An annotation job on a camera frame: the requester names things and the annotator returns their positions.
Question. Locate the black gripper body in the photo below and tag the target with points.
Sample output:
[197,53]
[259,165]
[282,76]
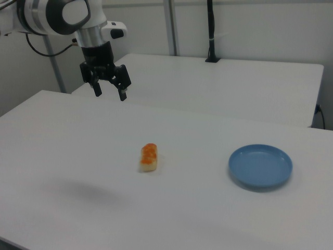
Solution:
[97,56]

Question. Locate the black camera stand pole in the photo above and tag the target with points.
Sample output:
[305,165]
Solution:
[212,31]

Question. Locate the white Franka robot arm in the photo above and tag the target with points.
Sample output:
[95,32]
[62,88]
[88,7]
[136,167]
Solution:
[52,15]

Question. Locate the blue plate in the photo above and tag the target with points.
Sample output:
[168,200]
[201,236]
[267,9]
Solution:
[260,164]

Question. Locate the bread with orange topping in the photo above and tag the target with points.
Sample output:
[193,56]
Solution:
[148,158]

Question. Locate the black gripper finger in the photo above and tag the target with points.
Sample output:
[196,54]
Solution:
[123,82]
[95,84]

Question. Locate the grey metal frame post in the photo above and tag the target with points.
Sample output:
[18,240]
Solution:
[172,27]
[55,62]

